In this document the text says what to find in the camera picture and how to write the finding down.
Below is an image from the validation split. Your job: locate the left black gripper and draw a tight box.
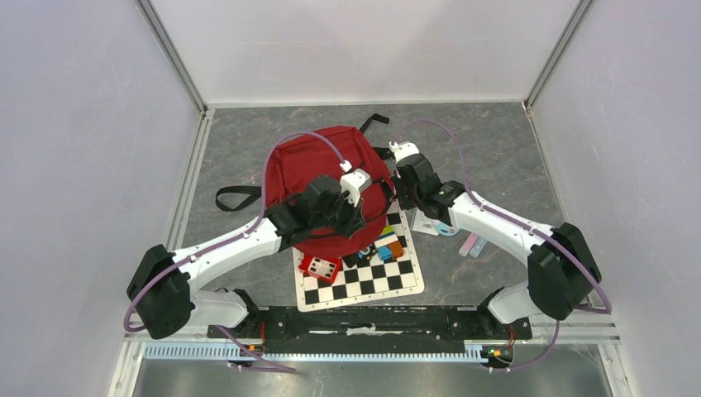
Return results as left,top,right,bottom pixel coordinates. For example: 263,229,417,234
312,189,366,240

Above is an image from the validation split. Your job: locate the correction tape blister pack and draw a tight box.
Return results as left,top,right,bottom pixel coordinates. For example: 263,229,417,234
412,208,460,237

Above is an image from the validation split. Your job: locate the red backpack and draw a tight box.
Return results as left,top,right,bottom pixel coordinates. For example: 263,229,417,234
215,113,393,259

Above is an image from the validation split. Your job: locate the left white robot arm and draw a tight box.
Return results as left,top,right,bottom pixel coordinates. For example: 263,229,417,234
123,170,371,340

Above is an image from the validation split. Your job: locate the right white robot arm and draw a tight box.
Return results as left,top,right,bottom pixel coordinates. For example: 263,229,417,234
393,154,601,337

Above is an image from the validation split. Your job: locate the black toy block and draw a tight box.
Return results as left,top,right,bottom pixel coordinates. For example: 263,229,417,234
342,244,377,268

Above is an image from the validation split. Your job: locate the red toy block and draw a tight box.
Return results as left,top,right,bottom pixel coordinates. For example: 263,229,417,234
298,255,343,284

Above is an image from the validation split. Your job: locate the orange toy block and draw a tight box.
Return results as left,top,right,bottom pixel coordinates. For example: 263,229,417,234
386,241,404,260

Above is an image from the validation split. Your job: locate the blue toy block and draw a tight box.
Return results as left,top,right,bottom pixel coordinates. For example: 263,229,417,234
377,246,393,262

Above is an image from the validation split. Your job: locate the pink highlighter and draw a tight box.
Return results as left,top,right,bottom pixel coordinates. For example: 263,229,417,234
459,233,479,256

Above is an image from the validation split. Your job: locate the blue highlighter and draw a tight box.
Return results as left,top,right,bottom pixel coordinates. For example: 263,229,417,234
469,237,488,258

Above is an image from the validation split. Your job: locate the black white chessboard mat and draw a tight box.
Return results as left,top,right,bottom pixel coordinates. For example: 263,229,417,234
292,203,425,312

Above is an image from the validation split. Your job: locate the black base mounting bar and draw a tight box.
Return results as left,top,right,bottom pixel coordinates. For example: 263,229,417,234
230,305,532,354

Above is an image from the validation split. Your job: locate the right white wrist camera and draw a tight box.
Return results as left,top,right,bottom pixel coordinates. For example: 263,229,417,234
389,141,420,163

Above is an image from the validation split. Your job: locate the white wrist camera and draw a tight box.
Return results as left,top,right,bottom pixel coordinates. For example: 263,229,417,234
339,160,372,207
389,141,420,163

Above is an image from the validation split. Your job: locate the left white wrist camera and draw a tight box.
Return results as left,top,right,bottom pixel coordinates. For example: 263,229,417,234
339,160,372,207

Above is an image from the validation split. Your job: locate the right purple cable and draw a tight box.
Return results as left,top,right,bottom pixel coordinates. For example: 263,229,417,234
389,119,613,372

